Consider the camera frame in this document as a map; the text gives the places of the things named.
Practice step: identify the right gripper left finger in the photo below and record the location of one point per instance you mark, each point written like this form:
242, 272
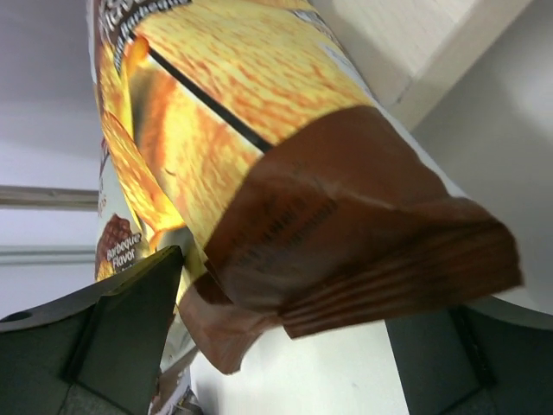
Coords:
95, 351

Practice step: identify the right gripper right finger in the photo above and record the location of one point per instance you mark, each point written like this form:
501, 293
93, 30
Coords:
466, 360

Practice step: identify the brown Chuba bag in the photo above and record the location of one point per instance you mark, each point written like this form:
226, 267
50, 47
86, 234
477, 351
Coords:
241, 132

